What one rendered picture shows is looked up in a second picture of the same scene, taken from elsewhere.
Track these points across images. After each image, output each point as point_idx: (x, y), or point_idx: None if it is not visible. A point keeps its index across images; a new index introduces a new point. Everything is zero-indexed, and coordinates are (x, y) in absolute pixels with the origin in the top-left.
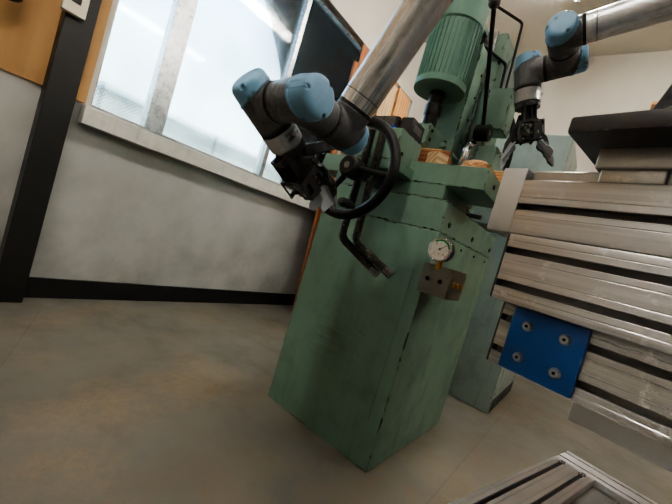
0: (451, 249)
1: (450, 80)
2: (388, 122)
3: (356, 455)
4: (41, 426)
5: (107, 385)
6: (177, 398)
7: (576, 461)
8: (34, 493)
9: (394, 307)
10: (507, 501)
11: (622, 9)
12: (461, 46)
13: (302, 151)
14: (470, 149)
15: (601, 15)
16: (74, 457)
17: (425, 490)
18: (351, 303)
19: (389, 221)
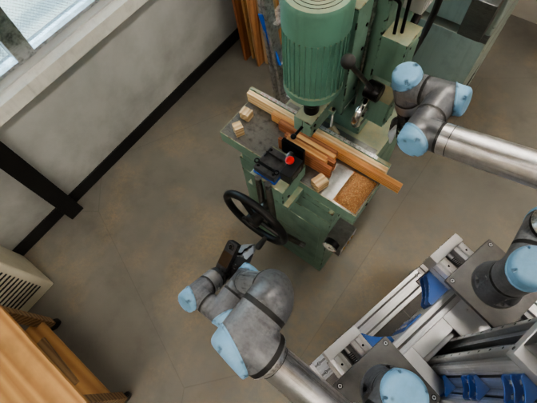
0: (335, 251)
1: (319, 105)
2: (269, 186)
3: (313, 265)
4: (174, 305)
5: (178, 265)
6: (212, 257)
7: (427, 269)
8: (196, 337)
9: (313, 237)
10: (367, 325)
11: (465, 161)
12: (322, 76)
13: (224, 273)
14: (359, 119)
15: (447, 154)
16: (196, 317)
17: (352, 270)
18: (288, 222)
19: (296, 202)
